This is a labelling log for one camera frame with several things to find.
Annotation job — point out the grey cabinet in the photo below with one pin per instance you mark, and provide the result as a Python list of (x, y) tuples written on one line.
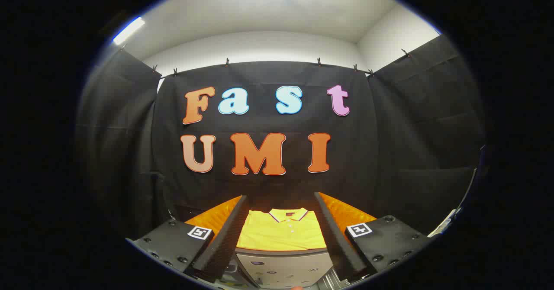
[(281, 266)]

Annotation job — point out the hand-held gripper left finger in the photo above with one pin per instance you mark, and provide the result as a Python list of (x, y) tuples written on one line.
[(229, 233)]

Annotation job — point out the white flat panel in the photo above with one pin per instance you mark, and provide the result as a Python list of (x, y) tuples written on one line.
[(446, 225)]

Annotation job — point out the ceiling tube light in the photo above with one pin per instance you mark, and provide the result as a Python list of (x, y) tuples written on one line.
[(128, 30)]

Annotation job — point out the row of black clips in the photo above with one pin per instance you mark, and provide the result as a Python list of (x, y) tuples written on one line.
[(226, 62)]

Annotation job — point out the grey washing machine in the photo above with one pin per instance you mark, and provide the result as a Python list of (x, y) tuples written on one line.
[(231, 269)]

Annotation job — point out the yellow polo shirt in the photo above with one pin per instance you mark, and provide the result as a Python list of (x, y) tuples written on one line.
[(277, 236)]

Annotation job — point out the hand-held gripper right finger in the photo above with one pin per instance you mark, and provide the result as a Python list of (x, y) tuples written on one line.
[(333, 233)]

